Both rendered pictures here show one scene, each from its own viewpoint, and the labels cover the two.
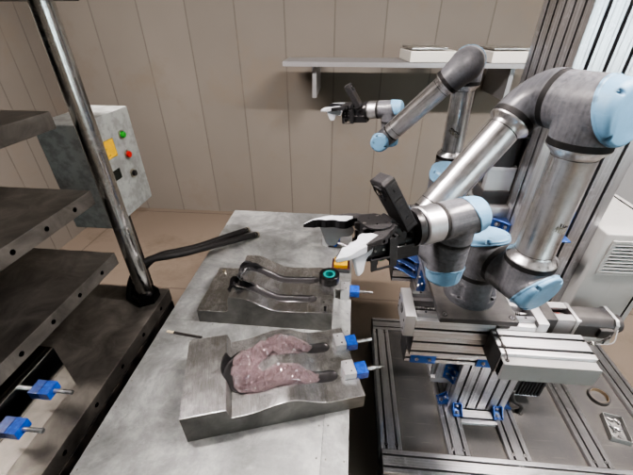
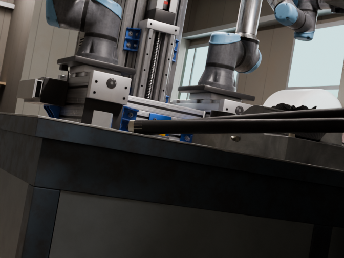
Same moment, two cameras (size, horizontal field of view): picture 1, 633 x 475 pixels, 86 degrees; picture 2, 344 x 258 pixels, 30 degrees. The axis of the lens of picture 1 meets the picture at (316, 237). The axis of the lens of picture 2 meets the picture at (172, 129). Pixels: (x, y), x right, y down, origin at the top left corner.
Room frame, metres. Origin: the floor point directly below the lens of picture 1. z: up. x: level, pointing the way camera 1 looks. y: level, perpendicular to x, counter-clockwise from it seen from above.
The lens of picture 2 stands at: (2.18, 1.59, 0.78)
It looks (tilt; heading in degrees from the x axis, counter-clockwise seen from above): 2 degrees up; 240
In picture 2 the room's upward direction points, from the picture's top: 10 degrees clockwise
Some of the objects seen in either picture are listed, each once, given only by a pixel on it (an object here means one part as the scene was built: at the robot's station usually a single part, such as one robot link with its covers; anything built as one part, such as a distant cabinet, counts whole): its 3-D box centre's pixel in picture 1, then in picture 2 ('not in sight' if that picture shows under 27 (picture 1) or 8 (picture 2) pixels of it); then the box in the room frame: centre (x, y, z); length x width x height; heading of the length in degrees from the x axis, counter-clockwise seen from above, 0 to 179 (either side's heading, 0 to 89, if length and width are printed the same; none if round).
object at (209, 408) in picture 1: (273, 371); not in sight; (0.66, 0.13, 0.85); 0.50 x 0.26 x 0.11; 102
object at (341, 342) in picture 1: (352, 342); not in sight; (0.77, -0.12, 0.85); 0.13 x 0.05 x 0.05; 102
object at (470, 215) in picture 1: (458, 219); (309, 0); (0.59, -0.28, 1.43); 0.11 x 0.08 x 0.09; 111
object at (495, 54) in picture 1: (505, 54); not in sight; (2.73, -1.33, 1.55); 0.36 x 0.34 x 0.09; 85
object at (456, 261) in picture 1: (442, 253); (303, 24); (0.60, -0.27, 1.34); 0.11 x 0.08 x 0.11; 21
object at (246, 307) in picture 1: (270, 289); (275, 136); (1.02, 0.18, 0.87); 0.50 x 0.26 x 0.14; 85
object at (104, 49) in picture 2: not in sight; (98, 50); (1.30, -0.52, 1.09); 0.15 x 0.15 x 0.10
